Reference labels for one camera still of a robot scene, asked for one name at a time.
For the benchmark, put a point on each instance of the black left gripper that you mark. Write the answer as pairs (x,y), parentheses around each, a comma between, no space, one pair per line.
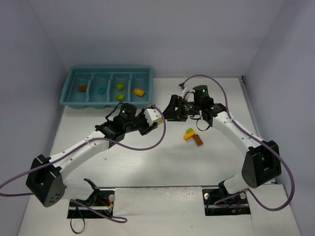
(143,124)

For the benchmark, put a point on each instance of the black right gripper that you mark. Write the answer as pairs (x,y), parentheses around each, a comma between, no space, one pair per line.
(176,108)

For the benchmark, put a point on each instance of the small green lego brick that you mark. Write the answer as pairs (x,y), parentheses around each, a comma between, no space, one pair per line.
(189,130)

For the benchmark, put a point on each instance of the yellow long lego brick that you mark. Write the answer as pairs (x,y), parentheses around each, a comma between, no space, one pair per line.
(188,136)

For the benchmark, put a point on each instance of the orange lego brick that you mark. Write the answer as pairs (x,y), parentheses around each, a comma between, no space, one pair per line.
(138,92)

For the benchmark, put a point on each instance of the green square lego brick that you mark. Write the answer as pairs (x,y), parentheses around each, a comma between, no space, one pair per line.
(120,97)

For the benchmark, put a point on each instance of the cyan square lego brick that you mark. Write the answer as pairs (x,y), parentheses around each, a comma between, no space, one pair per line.
(101,90)

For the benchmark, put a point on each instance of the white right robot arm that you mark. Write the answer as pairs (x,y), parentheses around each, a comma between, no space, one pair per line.
(260,162)

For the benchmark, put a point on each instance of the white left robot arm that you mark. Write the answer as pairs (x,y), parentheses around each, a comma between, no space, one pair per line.
(47,179)

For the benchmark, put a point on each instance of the brown long lego brick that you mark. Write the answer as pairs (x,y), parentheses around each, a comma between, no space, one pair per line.
(197,140)

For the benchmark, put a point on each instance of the teal compartment tray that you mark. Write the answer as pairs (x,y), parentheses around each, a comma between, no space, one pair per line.
(107,76)

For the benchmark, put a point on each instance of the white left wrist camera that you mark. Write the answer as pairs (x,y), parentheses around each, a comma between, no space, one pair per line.
(152,116)

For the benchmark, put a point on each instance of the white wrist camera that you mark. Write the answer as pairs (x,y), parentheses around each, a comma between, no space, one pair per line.
(152,116)
(183,89)

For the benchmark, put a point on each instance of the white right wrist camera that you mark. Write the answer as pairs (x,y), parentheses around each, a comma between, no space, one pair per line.
(183,89)

